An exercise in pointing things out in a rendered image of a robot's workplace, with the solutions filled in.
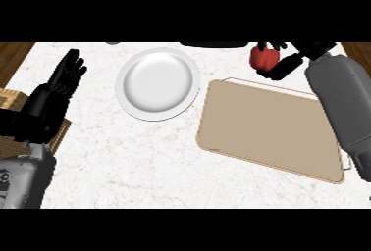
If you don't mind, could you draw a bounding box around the dark flat object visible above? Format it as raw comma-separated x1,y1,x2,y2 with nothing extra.
179,41,250,49

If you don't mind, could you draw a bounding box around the red bell pepper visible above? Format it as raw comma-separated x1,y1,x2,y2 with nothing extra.
248,45,281,73

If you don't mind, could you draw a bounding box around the beige tray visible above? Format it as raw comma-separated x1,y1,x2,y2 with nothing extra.
194,76,353,185

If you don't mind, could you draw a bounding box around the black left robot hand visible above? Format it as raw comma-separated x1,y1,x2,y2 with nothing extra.
0,48,90,145

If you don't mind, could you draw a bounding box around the brown wicker basket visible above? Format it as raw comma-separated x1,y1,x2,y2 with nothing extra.
0,87,72,160

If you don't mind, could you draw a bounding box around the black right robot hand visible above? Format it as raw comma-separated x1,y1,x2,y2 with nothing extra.
256,41,337,81

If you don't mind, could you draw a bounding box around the white oval plate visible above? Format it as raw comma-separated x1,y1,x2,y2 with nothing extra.
114,46,201,123

